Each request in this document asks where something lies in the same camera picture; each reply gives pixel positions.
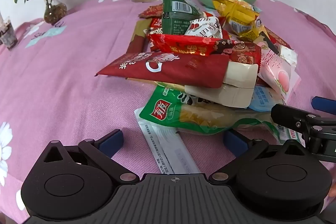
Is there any white heart-print candy packet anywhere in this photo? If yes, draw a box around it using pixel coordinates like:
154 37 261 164
184 16 223 39

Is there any dark red gold-medallion packet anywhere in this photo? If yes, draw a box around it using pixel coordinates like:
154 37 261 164
213 39 262 73

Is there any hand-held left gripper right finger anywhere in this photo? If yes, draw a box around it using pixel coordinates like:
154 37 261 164
209 130 313 185

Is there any green triangular snack packet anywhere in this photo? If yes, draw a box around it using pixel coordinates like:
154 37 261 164
161 0 205 35

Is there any pink peach candy packet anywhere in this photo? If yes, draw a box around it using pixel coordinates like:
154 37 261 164
256 41 301 104

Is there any yellow snack packet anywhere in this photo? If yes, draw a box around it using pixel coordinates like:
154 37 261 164
211 0 265 42

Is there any red round ornate packet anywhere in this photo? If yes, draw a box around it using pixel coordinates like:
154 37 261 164
138 3 164 19

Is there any red white-lettered packet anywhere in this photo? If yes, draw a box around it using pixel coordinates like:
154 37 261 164
149 17 164 35

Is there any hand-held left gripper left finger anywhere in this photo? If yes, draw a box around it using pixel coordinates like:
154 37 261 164
39 129 138 185

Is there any brown long sachet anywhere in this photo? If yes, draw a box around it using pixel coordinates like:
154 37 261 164
126 18 153 56

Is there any pink floral tablecloth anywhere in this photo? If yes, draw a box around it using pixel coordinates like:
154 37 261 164
0 0 336 224

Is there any dark red long sachet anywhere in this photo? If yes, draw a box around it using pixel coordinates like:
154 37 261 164
94 51 231 89

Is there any light blue packet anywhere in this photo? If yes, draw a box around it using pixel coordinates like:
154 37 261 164
247 86 286 112

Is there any white long sachet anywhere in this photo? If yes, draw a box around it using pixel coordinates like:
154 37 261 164
134 108 203 175

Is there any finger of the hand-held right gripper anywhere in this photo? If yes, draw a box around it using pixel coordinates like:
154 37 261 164
312 97 336 125
271 104 319 135

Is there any red floral snack packet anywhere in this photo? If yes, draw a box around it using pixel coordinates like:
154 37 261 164
148 33 233 57

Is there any green-labelled clear snack packet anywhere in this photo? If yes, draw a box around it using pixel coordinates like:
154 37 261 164
139 84 281 136

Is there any small plant in clear cup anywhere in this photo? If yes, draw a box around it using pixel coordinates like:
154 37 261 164
0 13 19 50

